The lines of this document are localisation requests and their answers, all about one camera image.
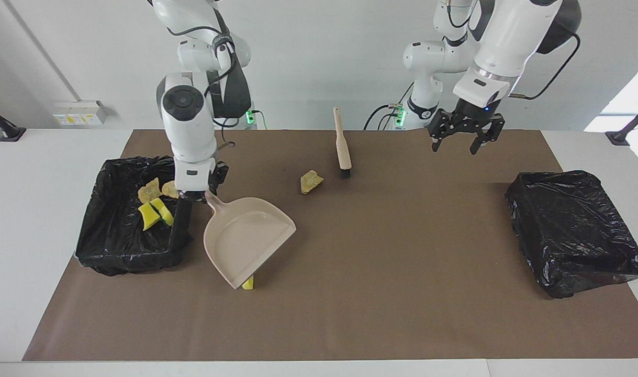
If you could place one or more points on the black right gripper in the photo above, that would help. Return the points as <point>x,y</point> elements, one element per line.
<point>219,175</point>

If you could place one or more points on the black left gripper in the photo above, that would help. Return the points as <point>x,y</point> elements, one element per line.
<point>468,118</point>

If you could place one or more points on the beige plastic dustpan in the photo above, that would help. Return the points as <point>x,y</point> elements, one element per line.
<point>245,235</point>

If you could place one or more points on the green topped yellow sponge scrap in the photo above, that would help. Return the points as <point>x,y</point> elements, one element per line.
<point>163,211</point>

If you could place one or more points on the plain yellow sponge piece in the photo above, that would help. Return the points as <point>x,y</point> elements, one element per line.
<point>148,215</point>

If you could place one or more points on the yellow sponge wedge green backed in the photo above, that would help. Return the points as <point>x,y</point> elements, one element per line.
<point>248,284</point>

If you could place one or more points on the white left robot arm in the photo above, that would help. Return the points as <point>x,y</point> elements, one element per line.
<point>507,36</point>

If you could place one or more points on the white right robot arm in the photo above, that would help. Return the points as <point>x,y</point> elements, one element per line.
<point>188,120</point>

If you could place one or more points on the black bag lined bin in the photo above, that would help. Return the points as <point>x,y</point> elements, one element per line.
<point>120,246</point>
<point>570,225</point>

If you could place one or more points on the brown paper table mat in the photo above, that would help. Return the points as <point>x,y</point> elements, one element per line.
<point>350,314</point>

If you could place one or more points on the white wall socket box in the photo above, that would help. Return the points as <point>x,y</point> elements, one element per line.
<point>78,112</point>

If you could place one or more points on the black camera stand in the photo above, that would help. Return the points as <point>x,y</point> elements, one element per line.
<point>12,133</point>
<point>619,137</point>

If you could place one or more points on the white wall conduit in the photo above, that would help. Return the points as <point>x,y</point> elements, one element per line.
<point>41,50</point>

